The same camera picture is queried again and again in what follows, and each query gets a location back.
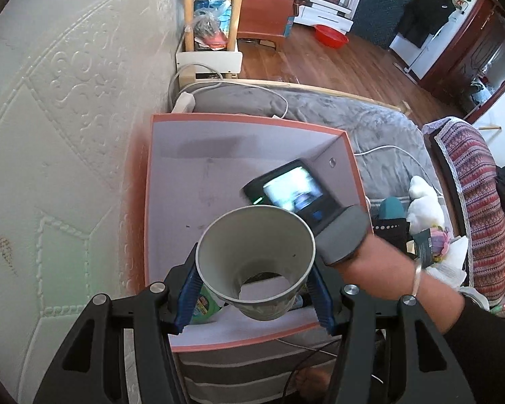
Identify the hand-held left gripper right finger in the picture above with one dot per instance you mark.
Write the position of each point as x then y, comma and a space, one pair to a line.
323, 301

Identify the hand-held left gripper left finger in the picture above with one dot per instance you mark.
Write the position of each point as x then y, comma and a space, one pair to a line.
185, 298

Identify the paper cup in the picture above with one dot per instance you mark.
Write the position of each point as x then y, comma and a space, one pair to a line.
219, 252

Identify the white plush bear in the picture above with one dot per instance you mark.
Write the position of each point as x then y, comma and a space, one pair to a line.
421, 202

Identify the salmon fabric storage box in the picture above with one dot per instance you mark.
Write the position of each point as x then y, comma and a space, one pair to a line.
193, 168

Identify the person's right forearm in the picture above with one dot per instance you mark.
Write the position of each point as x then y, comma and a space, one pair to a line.
395, 277

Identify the dark green card packet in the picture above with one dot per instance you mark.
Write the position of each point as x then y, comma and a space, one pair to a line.
423, 247

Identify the yellow pink toy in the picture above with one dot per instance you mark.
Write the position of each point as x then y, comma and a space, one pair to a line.
439, 240

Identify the grey printed fleece blanket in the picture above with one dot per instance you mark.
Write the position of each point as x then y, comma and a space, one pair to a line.
328, 113

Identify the patterned woven sofa cover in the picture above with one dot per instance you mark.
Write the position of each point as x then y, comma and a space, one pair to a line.
479, 185

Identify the red plastic basin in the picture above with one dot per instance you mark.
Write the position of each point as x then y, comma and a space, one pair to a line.
330, 38

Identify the blue printed bin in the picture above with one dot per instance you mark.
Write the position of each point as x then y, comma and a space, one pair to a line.
289, 26

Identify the white low cabinet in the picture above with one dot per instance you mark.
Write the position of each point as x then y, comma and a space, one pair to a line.
324, 16

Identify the red-brown door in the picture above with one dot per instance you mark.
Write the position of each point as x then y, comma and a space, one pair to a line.
471, 50

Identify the dark quilted curtain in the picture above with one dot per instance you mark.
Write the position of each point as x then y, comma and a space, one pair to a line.
383, 4

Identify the black hanging jacket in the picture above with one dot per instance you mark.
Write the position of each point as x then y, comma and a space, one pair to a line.
425, 14

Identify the red wooden cabinet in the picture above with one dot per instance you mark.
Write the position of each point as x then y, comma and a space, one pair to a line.
261, 12

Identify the wooden shelf rack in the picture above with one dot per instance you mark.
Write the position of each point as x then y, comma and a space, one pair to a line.
189, 17

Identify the blue jar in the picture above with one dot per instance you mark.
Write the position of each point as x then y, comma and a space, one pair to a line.
202, 3

